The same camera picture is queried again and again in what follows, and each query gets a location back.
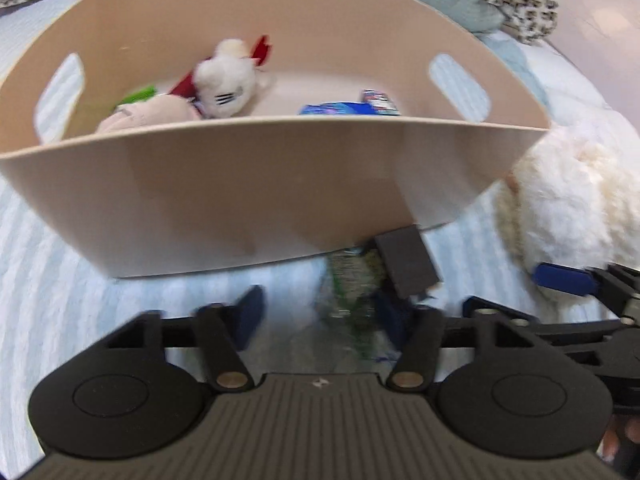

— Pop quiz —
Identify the clear green-speckled packet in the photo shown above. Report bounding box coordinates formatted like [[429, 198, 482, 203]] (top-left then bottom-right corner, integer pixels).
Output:
[[314, 248, 398, 364]]

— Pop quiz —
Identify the small colourful printed box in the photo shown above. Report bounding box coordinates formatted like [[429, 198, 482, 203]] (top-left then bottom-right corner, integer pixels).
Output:
[[361, 89, 400, 116]]

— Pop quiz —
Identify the blue tissue pack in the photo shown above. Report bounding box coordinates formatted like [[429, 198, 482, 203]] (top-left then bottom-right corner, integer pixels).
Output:
[[298, 102, 378, 116]]

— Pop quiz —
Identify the beige cloth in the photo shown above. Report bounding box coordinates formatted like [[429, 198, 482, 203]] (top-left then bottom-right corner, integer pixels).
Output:
[[96, 94, 202, 133]]

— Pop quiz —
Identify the green snack packet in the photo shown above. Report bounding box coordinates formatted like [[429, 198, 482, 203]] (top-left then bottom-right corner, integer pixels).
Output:
[[115, 84, 157, 107]]

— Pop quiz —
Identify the white Hello Kitty plush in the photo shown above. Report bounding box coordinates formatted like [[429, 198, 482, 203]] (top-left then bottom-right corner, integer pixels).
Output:
[[192, 36, 271, 118]]

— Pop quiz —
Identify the white fluffy plush toy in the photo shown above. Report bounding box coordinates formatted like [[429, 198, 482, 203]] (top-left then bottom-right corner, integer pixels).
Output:
[[497, 124, 639, 275]]

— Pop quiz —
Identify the blue striped bed sheet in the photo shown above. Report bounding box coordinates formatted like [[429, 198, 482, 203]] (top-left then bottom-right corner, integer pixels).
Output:
[[0, 0, 640, 476]]

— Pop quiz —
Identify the dark brown small box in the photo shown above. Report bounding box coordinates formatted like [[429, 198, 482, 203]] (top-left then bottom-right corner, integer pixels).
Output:
[[373, 226, 442, 302]]

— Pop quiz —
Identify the beige plastic storage basket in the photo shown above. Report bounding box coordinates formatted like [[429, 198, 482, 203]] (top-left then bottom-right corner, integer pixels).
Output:
[[1, 0, 549, 278]]

